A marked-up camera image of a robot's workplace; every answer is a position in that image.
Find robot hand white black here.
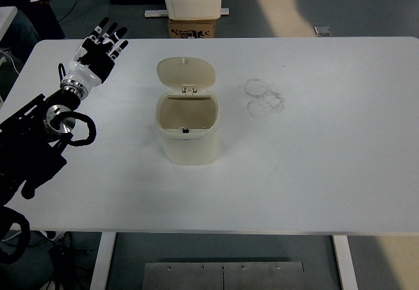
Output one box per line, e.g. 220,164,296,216
60,17,129,90

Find cream trash bin lid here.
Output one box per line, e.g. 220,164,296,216
156,56,217,91

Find cream trash bin body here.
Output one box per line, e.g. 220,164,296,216
155,86,221,167

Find person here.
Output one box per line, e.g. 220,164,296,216
0,0,65,52

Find white flat stand foot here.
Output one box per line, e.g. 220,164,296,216
144,7,231,18

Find white side table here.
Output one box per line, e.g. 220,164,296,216
0,5,18,44

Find brown cardboard box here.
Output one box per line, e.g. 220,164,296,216
168,18,217,39

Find white table leg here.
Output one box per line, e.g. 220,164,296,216
331,234,359,290
89,232,117,290

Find grey metal plate with screws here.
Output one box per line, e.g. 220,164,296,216
143,261,305,290

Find thin black floor cable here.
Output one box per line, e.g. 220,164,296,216
56,0,86,23

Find white cable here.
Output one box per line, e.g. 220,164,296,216
0,48,21,75

